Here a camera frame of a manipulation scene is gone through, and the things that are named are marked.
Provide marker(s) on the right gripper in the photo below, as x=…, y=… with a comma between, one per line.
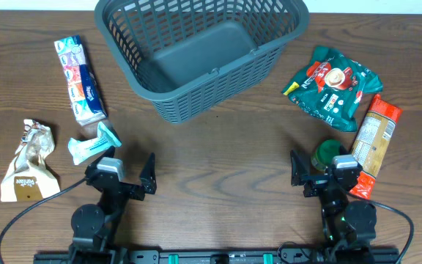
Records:
x=321, y=184

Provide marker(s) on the green Nescafe 3in1 bag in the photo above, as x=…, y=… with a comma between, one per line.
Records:
x=331, y=87

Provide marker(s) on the Kleenex tissue multipack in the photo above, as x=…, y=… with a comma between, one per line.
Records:
x=81, y=83

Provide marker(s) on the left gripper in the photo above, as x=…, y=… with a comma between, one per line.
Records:
x=148, y=186

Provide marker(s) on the teal white small sachet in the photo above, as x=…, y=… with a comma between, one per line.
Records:
x=82, y=150

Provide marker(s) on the beige crumpled coffee bag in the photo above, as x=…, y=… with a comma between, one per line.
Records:
x=27, y=177

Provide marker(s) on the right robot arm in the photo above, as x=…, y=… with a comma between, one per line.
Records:
x=348, y=227

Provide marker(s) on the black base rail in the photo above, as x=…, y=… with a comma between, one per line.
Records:
x=284, y=256

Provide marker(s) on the green lidded jar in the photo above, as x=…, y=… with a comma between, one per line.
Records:
x=324, y=153

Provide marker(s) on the orange spaghetti packet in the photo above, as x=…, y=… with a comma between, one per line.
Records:
x=372, y=141

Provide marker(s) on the grey plastic basket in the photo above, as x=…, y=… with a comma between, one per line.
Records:
x=186, y=56

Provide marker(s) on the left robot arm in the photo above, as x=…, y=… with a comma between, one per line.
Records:
x=95, y=225

